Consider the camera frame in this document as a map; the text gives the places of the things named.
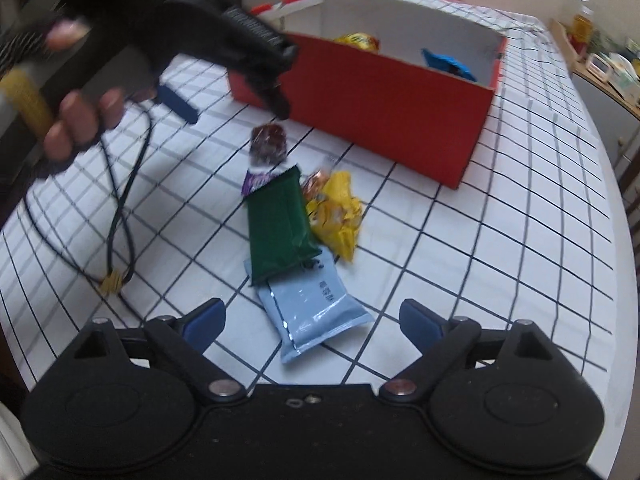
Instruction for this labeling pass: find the green snack packet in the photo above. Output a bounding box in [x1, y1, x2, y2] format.
[244, 165, 323, 287]

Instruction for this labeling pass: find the tissue box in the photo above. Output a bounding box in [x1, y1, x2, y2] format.
[607, 52, 640, 103]

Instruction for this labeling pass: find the bottle with orange liquid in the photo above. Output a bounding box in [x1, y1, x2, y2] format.
[572, 0, 597, 45]

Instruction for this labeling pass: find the orange foil candy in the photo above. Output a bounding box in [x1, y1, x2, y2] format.
[301, 169, 330, 202]

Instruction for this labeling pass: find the red cardboard box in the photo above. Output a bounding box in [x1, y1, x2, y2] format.
[229, 0, 508, 191]

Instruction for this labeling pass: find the white cabinet with wooden top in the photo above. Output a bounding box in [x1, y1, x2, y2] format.
[550, 17, 640, 176]

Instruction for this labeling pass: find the black cable with yellow tie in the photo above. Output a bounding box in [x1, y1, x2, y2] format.
[22, 107, 153, 311]

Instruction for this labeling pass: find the person's left hand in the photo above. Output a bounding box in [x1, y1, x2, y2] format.
[42, 17, 126, 161]

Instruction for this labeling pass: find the red yellow snack packet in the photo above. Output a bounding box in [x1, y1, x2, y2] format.
[334, 32, 381, 53]

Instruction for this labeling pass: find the brown jelly cup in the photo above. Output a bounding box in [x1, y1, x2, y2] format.
[249, 122, 287, 166]

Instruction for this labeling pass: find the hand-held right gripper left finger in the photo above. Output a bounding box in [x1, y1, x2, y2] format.
[75, 298, 248, 403]

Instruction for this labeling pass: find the checked tablecloth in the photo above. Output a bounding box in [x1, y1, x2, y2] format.
[0, 0, 616, 386]

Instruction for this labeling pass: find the light blue snack packet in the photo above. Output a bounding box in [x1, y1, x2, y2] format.
[244, 246, 376, 365]

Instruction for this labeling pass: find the white kitchen timer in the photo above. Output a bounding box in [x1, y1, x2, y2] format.
[586, 54, 610, 82]

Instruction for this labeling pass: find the purple snack packet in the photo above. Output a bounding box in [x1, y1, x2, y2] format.
[241, 166, 275, 197]

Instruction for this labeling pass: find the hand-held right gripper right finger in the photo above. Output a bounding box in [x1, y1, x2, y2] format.
[377, 299, 556, 403]

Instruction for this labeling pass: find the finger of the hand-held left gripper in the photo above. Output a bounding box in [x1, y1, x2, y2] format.
[250, 67, 293, 121]
[156, 84, 198, 124]

